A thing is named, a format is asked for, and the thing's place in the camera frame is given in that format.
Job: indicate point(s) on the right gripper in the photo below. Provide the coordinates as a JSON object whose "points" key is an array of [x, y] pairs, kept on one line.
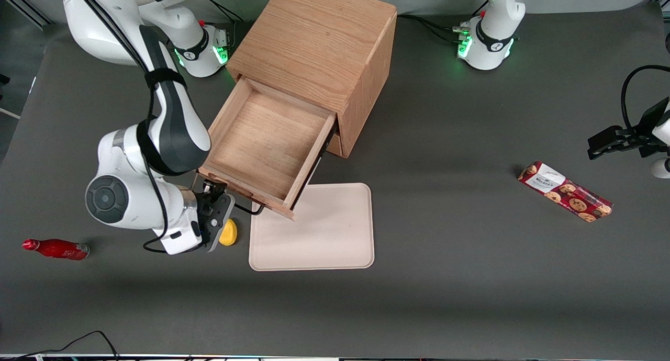
{"points": [[204, 198]]}

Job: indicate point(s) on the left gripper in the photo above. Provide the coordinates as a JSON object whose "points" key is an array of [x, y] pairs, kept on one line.
{"points": [[645, 136]]}

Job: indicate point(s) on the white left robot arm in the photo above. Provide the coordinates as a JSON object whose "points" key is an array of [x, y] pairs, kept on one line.
{"points": [[494, 31]]}

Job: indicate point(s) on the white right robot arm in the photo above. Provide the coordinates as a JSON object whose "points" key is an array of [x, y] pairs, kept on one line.
{"points": [[172, 125]]}

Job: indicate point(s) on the oak wooden drawer cabinet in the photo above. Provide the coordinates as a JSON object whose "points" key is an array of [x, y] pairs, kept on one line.
{"points": [[324, 36]]}

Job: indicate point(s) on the yellow lemon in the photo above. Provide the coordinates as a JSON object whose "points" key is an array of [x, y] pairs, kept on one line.
{"points": [[230, 236]]}

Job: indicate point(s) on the red tartan cookie box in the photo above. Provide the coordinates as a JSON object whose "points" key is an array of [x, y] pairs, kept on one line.
{"points": [[565, 191]]}

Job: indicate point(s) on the beige rectangular tray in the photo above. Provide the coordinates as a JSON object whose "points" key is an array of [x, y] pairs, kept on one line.
{"points": [[330, 235]]}

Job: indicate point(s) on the red bottle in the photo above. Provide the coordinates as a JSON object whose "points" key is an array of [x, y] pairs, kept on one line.
{"points": [[57, 249]]}

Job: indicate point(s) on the thin white rod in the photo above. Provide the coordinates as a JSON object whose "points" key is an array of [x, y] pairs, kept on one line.
{"points": [[10, 113]]}

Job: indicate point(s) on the aluminium frame rail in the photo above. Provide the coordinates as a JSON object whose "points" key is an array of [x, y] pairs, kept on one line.
{"points": [[665, 2], [31, 10]]}

